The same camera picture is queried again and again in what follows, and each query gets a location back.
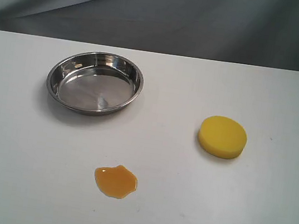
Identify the round stainless steel dish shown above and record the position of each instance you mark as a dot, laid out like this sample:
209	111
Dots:
95	83

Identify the round yellow sponge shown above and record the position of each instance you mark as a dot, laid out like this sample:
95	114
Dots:
223	134

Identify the grey backdrop cloth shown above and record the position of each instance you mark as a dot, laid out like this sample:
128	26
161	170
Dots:
254	32

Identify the orange liquid spill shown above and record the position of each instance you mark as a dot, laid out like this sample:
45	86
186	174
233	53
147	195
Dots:
115	182

